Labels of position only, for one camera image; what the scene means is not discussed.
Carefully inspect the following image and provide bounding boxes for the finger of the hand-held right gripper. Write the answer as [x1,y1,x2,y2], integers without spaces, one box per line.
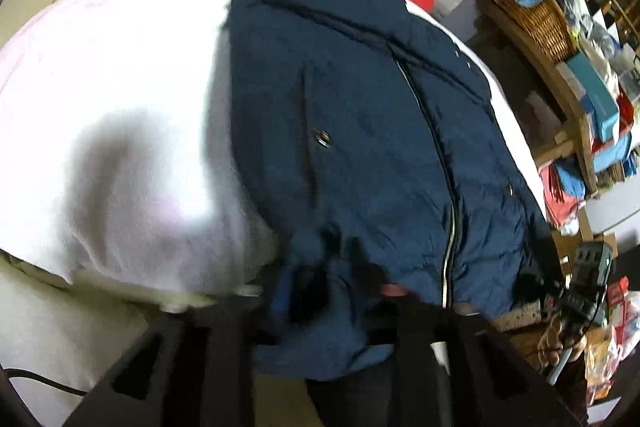
[517,274,561,313]

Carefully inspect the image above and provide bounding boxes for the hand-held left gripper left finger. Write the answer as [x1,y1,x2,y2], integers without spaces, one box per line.
[62,267,321,427]

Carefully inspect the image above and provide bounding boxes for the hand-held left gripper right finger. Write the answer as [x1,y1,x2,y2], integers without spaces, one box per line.
[395,292,586,427]

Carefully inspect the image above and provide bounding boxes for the navy blue padded jacket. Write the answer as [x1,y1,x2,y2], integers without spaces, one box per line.
[222,0,561,380]

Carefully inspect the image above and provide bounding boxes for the pink red folded clothes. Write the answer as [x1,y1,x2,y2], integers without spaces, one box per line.
[542,162,586,228]

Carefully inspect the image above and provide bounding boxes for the person's right hand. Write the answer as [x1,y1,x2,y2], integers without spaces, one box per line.
[539,314,586,368]

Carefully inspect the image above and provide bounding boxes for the blue folded cloth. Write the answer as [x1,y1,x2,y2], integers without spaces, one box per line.
[555,152,591,198]

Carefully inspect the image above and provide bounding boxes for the person's legs in black pants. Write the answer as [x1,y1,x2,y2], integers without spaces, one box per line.
[305,357,401,427]

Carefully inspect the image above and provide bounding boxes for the wooden side table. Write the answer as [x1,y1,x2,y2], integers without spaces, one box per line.
[475,0,601,243]

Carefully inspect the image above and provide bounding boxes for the teal cardboard box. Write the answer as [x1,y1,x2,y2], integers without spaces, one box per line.
[565,54,621,142]

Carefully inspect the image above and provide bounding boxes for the cream leather sofa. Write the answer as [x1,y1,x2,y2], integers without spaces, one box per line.
[0,0,261,427]

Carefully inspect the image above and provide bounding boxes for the white pink blanket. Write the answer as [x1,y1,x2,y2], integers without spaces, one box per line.
[0,0,546,303]

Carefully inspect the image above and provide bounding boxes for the wicker basket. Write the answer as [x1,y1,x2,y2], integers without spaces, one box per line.
[489,0,576,62]

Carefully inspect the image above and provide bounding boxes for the black cable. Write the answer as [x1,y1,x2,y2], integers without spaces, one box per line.
[0,367,86,398]

